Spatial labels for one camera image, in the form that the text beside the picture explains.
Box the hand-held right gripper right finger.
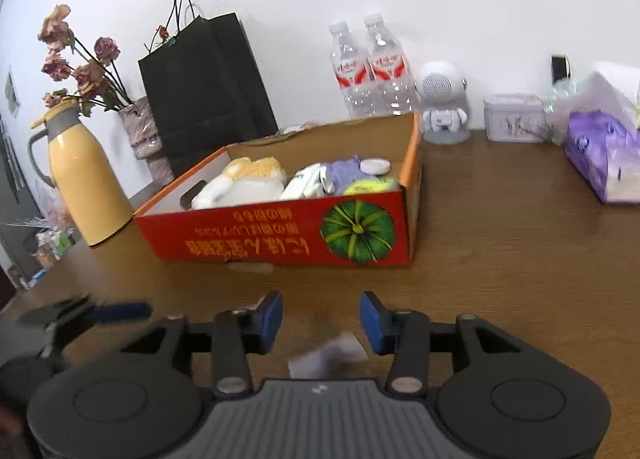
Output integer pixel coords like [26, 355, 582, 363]
[359, 291, 523, 397]

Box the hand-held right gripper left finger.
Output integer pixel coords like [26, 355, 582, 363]
[120, 290, 284, 399]

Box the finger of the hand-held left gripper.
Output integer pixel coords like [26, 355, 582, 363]
[17, 295, 153, 328]

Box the red cardboard box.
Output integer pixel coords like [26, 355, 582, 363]
[132, 112, 423, 274]

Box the cluttered storage rack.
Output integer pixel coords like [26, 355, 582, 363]
[0, 219, 83, 290]

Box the pale pink plastic wrap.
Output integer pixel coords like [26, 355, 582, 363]
[37, 179, 76, 230]

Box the yellow thermos jug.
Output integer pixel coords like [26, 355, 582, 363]
[27, 98, 135, 246]

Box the white plastic packet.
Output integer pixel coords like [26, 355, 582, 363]
[280, 163, 333, 200]

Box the purple cloth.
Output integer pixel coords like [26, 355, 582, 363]
[325, 155, 371, 195]

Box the yellow and white plush toy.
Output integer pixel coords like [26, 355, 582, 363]
[192, 156, 292, 210]

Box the dark grey cabinet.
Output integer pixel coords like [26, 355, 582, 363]
[0, 116, 41, 280]

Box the pink ceramic vase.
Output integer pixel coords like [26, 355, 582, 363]
[117, 96, 176, 187]

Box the flat white packet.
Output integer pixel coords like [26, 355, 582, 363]
[274, 123, 321, 137]

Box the black paper bag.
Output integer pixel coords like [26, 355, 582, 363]
[210, 12, 279, 140]
[138, 0, 261, 179]

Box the dried rose bouquet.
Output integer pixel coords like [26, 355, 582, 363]
[39, 4, 135, 115]

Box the white robot speaker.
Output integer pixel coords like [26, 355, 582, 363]
[416, 60, 472, 146]

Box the white tin box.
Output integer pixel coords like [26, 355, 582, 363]
[483, 94, 546, 143]

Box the clear water bottle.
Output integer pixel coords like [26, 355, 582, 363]
[328, 20, 373, 119]
[362, 12, 418, 116]

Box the purple tissue pack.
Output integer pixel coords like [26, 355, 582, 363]
[565, 110, 640, 205]

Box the dried rosebud twig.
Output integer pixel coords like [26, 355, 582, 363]
[144, 25, 171, 52]

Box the clear plastic bag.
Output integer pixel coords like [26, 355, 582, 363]
[539, 76, 596, 145]

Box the wall picture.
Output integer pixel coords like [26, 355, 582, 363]
[4, 70, 21, 119]

